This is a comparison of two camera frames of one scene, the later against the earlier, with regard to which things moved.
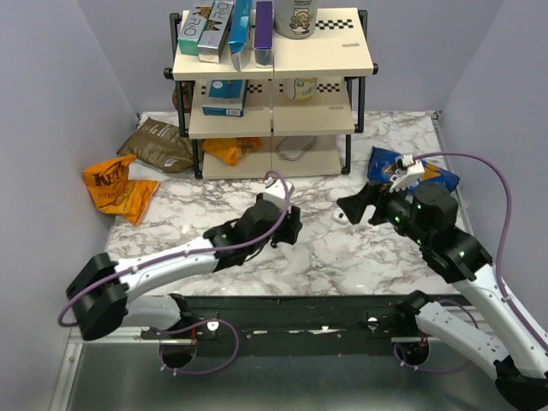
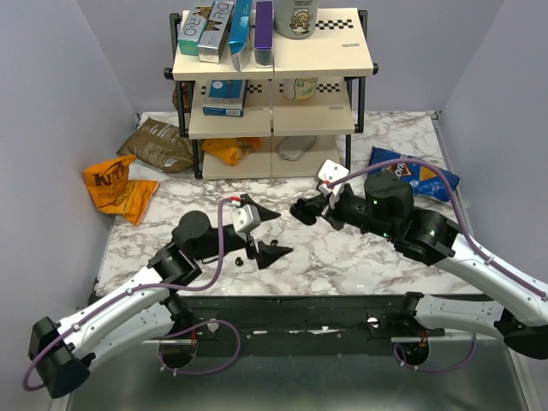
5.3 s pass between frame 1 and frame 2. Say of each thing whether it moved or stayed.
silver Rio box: stayed
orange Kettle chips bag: stayed
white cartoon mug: stayed
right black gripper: moved
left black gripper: moved
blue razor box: stayed
